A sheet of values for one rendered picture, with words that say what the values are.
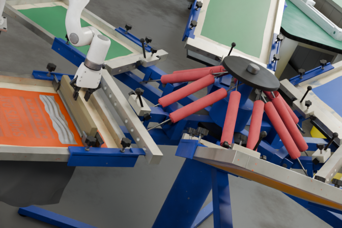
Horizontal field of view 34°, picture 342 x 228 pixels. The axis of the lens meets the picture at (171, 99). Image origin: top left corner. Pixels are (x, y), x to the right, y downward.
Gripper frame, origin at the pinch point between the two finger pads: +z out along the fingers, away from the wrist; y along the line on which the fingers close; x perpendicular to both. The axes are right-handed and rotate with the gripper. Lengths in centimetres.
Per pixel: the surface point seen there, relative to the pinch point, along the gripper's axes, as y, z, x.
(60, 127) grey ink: 8.2, 12.2, 7.6
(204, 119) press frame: -70, 6, 1
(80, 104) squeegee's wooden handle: 0.9, 2.2, 3.6
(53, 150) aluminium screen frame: 18.1, 9.2, 27.2
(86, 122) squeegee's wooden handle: 1.6, 3.6, 14.6
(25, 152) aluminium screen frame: 29.3, 9.2, 28.9
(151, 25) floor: -254, 108, -359
